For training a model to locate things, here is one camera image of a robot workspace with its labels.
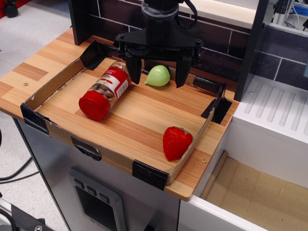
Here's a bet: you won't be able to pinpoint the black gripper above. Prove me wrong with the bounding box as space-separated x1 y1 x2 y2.
116 15 203 88

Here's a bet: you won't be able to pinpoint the red-capped basil spice bottle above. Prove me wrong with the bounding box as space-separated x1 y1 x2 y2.
78 61 131 121

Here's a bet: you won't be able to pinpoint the cardboard fence with black tape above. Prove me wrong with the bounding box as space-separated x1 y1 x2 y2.
21 41 231 189

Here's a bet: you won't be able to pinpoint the green toy pear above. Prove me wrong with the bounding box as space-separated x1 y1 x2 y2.
145 65 170 87

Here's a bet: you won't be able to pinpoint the red toy strawberry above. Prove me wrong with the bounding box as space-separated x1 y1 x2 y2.
163 127 193 161

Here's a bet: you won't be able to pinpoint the white toy sink unit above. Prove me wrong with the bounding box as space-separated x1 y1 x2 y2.
178 76 308 231

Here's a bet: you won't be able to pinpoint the grey toy oven panel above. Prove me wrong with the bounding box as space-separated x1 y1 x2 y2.
69 168 127 231

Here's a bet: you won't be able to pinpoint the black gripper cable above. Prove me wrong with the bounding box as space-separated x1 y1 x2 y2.
175 0 199 29

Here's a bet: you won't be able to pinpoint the dark grey right post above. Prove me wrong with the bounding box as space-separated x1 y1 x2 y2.
234 0 269 102

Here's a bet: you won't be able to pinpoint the dark grey post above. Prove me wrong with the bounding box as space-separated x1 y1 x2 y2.
234 0 269 102
68 0 92 45

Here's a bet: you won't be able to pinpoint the dark grey left post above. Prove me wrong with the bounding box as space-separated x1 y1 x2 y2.
68 0 92 45

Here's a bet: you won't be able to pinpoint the black floor cables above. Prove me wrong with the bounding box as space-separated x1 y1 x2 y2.
0 156 39 184

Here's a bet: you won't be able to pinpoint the black metal bracket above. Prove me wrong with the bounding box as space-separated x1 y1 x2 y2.
0 194 53 231

